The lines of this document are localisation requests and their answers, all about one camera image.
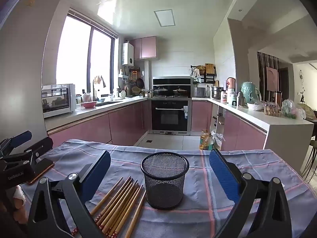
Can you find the steel kitchen faucet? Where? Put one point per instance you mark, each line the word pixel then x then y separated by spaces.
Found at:
pixel 94 89

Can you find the white toaster oven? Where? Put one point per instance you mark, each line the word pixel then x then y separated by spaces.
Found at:
pixel 70 99

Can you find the white plastic bag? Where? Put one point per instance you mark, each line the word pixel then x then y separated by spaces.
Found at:
pixel 218 138

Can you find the pink canvas painting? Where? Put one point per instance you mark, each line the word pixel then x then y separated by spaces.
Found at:
pixel 272 79

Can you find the kitchen window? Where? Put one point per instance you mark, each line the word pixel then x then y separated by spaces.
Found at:
pixel 71 54

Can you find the black wall rack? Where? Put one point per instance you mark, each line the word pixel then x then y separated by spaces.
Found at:
pixel 209 78

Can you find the woven basket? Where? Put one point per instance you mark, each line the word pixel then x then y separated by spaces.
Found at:
pixel 135 90

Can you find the person's left hand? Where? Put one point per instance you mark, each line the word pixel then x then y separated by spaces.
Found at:
pixel 18 199

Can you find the clear cookie container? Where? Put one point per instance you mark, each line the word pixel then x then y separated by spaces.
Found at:
pixel 271 109

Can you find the dining chair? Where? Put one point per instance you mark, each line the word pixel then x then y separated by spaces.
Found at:
pixel 310 153

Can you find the ceiling light panel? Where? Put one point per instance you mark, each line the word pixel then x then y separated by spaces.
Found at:
pixel 164 18

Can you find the grey refrigerator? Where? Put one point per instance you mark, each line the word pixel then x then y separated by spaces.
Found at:
pixel 22 79

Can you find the white water heater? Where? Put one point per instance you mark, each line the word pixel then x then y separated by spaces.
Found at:
pixel 128 54

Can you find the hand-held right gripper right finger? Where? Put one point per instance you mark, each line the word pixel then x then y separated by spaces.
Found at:
pixel 224 176

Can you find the steel thermos flask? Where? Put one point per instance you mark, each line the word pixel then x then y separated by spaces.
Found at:
pixel 240 99

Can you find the black wok with lid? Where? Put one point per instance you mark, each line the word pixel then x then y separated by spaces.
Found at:
pixel 161 91
pixel 180 92

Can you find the dark striped curtain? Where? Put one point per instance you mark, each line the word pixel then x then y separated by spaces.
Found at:
pixel 261 74

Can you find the black smartphone orange edge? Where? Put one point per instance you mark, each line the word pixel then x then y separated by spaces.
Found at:
pixel 42 171

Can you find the black hanging frying pan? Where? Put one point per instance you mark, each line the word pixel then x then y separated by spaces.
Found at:
pixel 140 82

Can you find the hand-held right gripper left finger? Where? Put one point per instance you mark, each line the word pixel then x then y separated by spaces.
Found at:
pixel 95 176

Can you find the steel steamer pot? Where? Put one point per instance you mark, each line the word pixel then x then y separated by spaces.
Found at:
pixel 217 93

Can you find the white bowl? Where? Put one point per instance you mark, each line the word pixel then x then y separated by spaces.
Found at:
pixel 255 107

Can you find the green plastic bag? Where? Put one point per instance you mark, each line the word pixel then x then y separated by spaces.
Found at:
pixel 291 109

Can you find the black mesh pen holder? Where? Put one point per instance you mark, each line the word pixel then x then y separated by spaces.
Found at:
pixel 164 191

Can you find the brown tumbler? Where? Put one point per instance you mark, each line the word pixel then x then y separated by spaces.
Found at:
pixel 277 99

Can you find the black integrated stove oven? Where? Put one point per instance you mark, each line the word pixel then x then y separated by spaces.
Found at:
pixel 171 116

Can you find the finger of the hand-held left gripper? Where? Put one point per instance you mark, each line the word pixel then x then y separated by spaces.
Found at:
pixel 43 143
pixel 21 136

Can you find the blue plaid tablecloth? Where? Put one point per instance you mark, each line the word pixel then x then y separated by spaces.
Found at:
pixel 198 215

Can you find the pink base cabinets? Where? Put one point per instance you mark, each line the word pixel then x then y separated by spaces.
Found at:
pixel 242 133
pixel 118 121

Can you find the wooden cutting board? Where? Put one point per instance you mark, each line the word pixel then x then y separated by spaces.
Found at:
pixel 210 68

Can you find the white kitchen countertop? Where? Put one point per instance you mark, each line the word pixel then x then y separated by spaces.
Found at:
pixel 257 115

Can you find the pink wall cabinet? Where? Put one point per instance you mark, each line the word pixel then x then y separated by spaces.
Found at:
pixel 146 47

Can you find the bundle of wooden chopsticks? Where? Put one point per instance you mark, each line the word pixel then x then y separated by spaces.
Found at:
pixel 118 203

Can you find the pink bowl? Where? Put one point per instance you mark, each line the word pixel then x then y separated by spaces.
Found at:
pixel 88 104

